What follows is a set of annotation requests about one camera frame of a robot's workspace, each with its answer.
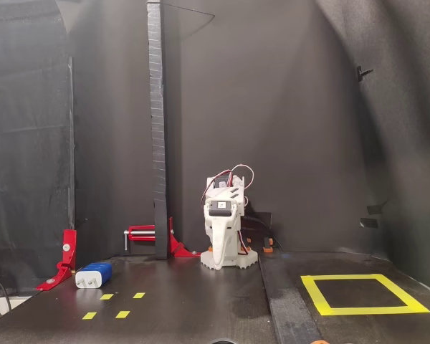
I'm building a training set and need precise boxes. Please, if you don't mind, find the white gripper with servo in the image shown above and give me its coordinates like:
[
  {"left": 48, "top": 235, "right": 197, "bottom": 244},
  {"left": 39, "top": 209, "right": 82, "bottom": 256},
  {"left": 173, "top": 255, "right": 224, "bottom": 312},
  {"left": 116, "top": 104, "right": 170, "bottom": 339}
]
[{"left": 204, "top": 199, "right": 239, "bottom": 272}]

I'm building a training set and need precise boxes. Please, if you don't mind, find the blue and white charger block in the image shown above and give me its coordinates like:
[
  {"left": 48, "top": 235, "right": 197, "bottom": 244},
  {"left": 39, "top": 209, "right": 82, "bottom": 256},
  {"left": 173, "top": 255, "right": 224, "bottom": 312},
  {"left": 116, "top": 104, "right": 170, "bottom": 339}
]
[{"left": 75, "top": 262, "right": 113, "bottom": 290}]

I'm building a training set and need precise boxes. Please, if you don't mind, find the red screw clamp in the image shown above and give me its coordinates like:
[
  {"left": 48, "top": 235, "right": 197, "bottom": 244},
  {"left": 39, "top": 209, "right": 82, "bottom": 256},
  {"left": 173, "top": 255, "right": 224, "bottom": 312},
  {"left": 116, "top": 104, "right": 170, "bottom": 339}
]
[{"left": 123, "top": 216, "right": 202, "bottom": 259}]

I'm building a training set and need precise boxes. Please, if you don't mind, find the smooth black backdrop sheet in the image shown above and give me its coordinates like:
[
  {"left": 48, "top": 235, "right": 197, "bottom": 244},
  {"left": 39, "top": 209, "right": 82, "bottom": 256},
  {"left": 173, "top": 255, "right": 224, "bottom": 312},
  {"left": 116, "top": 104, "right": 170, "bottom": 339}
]
[{"left": 70, "top": 0, "right": 430, "bottom": 298}]

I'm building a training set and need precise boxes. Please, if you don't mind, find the yellow tape square outline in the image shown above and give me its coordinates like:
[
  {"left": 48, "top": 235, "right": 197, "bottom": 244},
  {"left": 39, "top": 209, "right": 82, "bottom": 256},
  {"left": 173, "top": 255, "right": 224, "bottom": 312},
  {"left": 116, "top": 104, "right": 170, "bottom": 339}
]
[{"left": 300, "top": 273, "right": 430, "bottom": 317}]

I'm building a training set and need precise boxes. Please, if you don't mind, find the coarse black cloth panel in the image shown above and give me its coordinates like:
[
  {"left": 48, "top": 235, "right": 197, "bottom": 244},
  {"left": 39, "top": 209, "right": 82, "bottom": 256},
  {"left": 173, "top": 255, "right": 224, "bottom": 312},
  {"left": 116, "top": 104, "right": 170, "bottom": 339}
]
[{"left": 0, "top": 0, "right": 75, "bottom": 293}]

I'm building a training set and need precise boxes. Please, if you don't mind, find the black power cable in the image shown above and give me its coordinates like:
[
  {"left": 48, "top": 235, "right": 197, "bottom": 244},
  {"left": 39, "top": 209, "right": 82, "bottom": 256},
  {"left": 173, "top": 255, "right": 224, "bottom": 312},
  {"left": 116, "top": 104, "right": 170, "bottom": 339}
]
[{"left": 242, "top": 214, "right": 285, "bottom": 252}]

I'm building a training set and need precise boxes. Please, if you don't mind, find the red white servo cable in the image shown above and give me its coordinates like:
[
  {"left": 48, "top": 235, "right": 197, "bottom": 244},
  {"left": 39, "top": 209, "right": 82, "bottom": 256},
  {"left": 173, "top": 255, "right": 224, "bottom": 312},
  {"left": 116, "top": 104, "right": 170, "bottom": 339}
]
[{"left": 200, "top": 163, "right": 255, "bottom": 207}]

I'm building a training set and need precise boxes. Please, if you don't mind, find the black tape-wrapped post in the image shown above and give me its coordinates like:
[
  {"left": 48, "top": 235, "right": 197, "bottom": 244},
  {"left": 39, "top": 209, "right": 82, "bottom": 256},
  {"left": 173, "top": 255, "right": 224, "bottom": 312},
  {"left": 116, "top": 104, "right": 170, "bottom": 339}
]
[{"left": 145, "top": 0, "right": 183, "bottom": 259}]

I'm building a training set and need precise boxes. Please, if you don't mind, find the red angled clamp bracket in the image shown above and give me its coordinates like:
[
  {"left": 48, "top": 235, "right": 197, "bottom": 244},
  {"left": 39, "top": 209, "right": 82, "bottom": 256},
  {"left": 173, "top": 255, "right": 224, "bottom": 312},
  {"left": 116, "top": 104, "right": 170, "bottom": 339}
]
[{"left": 34, "top": 229, "right": 77, "bottom": 292}]

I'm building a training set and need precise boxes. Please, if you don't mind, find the thin black cable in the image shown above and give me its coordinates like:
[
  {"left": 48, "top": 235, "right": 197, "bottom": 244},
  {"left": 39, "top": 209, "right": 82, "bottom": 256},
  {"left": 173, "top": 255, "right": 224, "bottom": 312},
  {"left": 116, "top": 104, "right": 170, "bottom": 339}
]
[{"left": 0, "top": 275, "right": 12, "bottom": 320}]

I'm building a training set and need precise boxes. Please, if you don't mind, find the black wall clip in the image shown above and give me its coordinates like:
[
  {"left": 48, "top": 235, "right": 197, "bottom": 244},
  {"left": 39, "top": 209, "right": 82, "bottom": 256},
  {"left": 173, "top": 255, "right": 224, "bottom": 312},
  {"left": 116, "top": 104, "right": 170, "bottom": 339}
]
[{"left": 355, "top": 65, "right": 374, "bottom": 82}]

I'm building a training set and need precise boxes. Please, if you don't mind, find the thin black curved wire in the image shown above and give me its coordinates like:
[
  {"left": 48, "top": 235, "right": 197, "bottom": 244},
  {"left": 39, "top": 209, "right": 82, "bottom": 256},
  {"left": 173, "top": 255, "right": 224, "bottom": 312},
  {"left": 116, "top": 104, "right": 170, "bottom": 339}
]
[{"left": 161, "top": 2, "right": 216, "bottom": 37}]

